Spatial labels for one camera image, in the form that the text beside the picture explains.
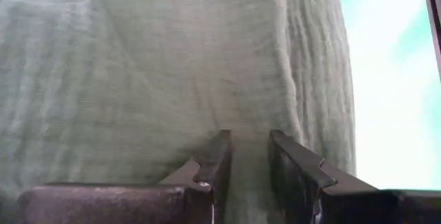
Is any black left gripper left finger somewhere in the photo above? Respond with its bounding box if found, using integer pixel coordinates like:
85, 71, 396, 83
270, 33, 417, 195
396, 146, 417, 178
16, 129, 233, 224

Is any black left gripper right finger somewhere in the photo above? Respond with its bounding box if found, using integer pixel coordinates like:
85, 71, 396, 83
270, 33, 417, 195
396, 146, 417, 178
267, 129, 441, 224

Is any dark green shirt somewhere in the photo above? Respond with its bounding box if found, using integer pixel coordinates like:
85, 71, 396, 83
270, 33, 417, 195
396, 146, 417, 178
0, 0, 357, 224

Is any green table mat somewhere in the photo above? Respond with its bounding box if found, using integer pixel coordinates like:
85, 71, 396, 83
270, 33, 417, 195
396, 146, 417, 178
338, 0, 441, 191

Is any black metal station frame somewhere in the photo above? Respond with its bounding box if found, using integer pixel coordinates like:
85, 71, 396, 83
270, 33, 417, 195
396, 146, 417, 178
421, 0, 441, 82

